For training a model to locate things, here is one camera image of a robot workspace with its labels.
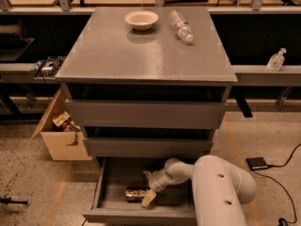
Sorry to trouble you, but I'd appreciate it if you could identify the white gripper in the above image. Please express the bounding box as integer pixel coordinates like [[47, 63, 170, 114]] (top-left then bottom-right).
[[141, 169, 171, 208]]

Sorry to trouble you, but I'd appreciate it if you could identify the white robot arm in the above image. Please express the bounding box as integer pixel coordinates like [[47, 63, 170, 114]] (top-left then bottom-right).
[[142, 155, 257, 226]]

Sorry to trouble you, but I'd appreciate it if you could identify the grey bottom drawer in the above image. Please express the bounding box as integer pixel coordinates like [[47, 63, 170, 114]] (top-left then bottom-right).
[[83, 157, 197, 226]]

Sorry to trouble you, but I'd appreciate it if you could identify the grey drawer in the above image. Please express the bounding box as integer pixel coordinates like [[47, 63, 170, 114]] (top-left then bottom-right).
[[83, 157, 197, 226], [83, 137, 213, 158], [66, 99, 226, 129]]

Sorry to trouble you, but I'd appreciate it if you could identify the grey middle drawer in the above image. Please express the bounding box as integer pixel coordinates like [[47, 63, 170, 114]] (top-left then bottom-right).
[[83, 137, 213, 158]]

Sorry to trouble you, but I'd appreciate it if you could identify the grey top drawer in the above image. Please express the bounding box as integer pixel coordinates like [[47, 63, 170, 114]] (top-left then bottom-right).
[[66, 99, 226, 129]]

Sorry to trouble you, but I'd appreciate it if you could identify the grey drawer cabinet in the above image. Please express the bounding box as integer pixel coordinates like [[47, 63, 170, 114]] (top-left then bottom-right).
[[55, 7, 238, 162]]

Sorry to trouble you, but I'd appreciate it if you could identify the cardboard box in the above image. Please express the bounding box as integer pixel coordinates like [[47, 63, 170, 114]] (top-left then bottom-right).
[[31, 89, 92, 161]]

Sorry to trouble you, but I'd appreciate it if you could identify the black foot pedal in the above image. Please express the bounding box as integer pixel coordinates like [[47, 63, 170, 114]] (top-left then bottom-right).
[[246, 157, 268, 170]]

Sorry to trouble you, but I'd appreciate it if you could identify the snack bag in box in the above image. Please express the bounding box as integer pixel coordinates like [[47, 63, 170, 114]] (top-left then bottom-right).
[[52, 111, 71, 128]]

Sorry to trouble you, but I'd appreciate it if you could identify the black tool on floor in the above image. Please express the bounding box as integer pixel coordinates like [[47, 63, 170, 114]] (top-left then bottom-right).
[[0, 198, 28, 205]]

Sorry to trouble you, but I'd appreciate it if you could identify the black patterned notebook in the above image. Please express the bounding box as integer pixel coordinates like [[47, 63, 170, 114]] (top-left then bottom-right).
[[36, 56, 65, 78]]

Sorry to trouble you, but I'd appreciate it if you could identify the clear plastic water bottle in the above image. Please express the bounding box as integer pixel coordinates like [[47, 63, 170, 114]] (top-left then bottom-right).
[[170, 10, 194, 44]]

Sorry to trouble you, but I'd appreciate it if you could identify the white paper bowl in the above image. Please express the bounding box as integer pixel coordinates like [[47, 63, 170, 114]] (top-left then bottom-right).
[[125, 10, 159, 31]]

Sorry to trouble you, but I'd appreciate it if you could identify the hand sanitizer pump bottle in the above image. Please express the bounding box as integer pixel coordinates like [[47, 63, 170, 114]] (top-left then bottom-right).
[[267, 48, 286, 72]]

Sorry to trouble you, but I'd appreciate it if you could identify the black pedal cable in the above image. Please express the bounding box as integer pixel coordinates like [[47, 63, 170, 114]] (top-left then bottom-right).
[[250, 141, 301, 226]]

